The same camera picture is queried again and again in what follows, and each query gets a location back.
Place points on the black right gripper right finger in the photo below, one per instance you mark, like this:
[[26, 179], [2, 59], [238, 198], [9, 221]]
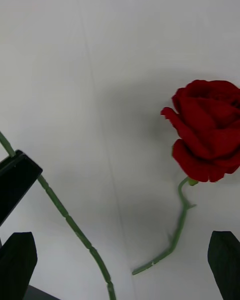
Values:
[[226, 262]]

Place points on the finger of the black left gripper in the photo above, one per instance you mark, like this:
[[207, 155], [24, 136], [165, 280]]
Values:
[[15, 182]]

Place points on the red rose bare stem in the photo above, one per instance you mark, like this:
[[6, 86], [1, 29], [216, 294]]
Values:
[[207, 130], [75, 227]]

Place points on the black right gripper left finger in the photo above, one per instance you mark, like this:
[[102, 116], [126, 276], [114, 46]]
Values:
[[16, 262]]

